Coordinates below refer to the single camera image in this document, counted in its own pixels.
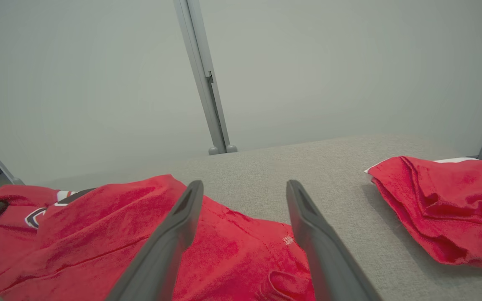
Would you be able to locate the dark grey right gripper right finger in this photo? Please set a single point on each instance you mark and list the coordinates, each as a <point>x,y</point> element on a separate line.
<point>324,259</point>

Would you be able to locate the grey partition post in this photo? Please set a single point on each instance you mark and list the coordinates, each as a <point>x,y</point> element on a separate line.
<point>205,83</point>

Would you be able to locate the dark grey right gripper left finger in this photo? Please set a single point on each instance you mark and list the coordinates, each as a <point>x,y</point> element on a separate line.
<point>161,255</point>

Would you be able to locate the red basketball jersey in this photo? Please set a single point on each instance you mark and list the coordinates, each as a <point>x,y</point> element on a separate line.
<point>98,234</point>

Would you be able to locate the red shorts with white trim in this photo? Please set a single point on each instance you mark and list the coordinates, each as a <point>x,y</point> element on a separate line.
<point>454,209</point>

